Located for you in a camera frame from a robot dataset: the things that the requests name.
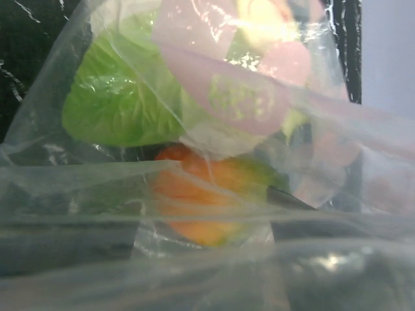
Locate clear zip top bag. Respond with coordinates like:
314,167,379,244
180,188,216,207
1,1,414,310

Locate fake mango orange green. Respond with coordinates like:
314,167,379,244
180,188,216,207
150,144,286,247

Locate fake green cabbage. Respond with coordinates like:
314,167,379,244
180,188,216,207
62,1,311,157

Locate black marble pattern mat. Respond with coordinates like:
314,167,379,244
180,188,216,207
1,0,79,140

